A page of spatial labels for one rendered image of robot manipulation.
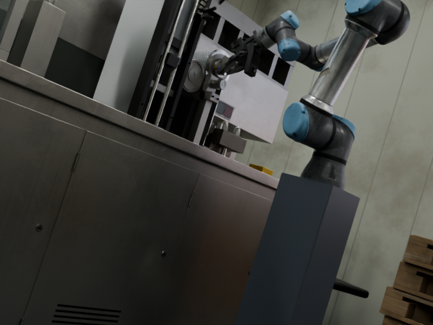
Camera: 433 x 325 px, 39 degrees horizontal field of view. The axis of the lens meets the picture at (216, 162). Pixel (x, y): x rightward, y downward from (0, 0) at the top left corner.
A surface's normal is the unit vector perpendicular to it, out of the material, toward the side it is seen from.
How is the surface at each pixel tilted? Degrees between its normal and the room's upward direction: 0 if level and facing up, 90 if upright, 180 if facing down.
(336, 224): 90
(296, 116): 97
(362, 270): 90
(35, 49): 90
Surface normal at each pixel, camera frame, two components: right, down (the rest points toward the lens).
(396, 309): -0.63, -0.26
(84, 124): 0.72, 0.18
